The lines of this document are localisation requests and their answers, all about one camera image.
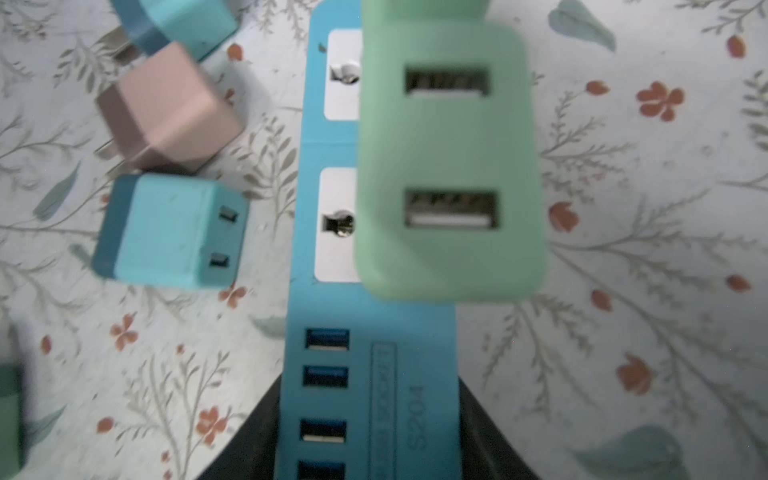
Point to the teal blue power strip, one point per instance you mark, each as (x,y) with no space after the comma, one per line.
(370,388)

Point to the floral table mat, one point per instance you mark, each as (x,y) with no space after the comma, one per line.
(643,357)

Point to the green charger cube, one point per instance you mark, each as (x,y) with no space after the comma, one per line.
(449,202)
(12,431)

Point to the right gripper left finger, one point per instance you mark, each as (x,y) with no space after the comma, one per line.
(251,453)

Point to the pink charger cube left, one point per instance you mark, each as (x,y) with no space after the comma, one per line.
(166,116)

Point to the teal charger cube upper left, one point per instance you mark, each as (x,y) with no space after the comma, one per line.
(148,26)

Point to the teal charger cube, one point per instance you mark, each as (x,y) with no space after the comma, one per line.
(148,26)
(173,231)

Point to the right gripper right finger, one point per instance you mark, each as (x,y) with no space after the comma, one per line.
(486,454)

